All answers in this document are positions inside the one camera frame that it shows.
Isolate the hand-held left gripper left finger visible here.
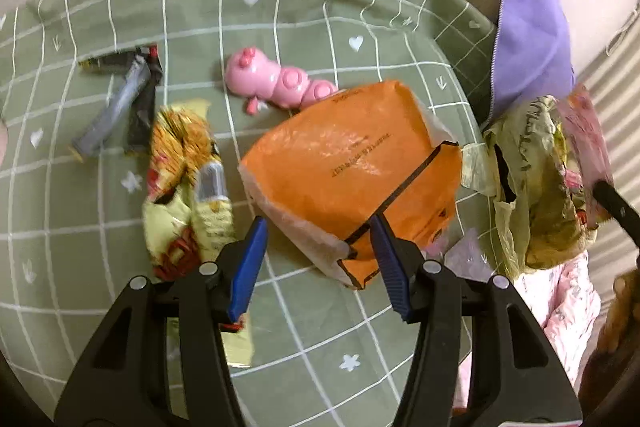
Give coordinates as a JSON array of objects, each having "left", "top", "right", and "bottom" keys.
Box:
[{"left": 54, "top": 216, "right": 268, "bottom": 427}]

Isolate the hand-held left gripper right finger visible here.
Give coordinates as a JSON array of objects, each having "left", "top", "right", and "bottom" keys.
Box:
[{"left": 369, "top": 214, "right": 583, "bottom": 427}]

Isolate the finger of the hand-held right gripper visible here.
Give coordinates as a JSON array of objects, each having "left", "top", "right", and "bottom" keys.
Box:
[{"left": 595, "top": 179, "right": 640, "bottom": 248}]

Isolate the pink printed wrapper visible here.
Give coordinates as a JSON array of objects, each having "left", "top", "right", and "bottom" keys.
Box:
[{"left": 555, "top": 84, "right": 613, "bottom": 228}]

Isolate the yellow trash bag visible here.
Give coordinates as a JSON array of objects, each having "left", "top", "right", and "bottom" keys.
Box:
[{"left": 460, "top": 94, "right": 616, "bottom": 280}]

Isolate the orange packet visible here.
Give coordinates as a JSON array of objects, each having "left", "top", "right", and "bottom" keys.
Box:
[{"left": 237, "top": 79, "right": 463, "bottom": 290}]

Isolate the person's right forearm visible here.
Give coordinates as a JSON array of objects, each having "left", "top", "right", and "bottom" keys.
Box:
[{"left": 575, "top": 342, "right": 640, "bottom": 415}]

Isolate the person's right hand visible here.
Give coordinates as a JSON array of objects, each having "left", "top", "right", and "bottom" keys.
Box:
[{"left": 600, "top": 272, "right": 640, "bottom": 353}]

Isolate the lilac blister wrapper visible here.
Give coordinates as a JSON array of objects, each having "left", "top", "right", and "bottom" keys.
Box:
[{"left": 442, "top": 229, "right": 493, "bottom": 278}]

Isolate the small yellow wrapper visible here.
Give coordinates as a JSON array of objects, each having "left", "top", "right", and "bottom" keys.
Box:
[{"left": 220, "top": 312, "right": 256, "bottom": 370}]

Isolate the cream gold snack wrapper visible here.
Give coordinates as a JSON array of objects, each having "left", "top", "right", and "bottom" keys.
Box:
[{"left": 141, "top": 99, "right": 238, "bottom": 280}]

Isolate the pink floral blanket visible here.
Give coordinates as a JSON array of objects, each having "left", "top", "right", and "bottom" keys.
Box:
[{"left": 452, "top": 252, "right": 603, "bottom": 410}]

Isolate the striped beige curtain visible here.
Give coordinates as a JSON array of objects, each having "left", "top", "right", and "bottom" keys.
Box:
[{"left": 575, "top": 0, "right": 640, "bottom": 278}]

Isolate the pink caterpillar toy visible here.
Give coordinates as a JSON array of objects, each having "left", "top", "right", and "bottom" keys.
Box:
[{"left": 223, "top": 47, "right": 341, "bottom": 115}]

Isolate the dark green white wrapper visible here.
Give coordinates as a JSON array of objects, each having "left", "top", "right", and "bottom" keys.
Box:
[{"left": 125, "top": 47, "right": 164, "bottom": 155}]

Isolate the purple pillow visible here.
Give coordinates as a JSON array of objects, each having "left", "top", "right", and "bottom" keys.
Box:
[{"left": 482, "top": 0, "right": 576, "bottom": 128}]

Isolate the grey foil wrapper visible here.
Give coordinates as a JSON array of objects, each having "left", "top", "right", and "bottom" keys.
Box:
[{"left": 70, "top": 57, "right": 151, "bottom": 160}]

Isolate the brown gold snack wrapper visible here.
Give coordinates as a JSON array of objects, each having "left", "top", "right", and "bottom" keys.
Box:
[{"left": 79, "top": 52, "right": 141, "bottom": 72}]

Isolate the green checked tablecloth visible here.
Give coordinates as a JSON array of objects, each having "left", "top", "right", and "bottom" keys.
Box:
[{"left": 0, "top": 0, "right": 501, "bottom": 413}]

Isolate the white cord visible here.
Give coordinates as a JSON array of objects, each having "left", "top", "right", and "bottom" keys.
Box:
[{"left": 605, "top": 4, "right": 640, "bottom": 58}]

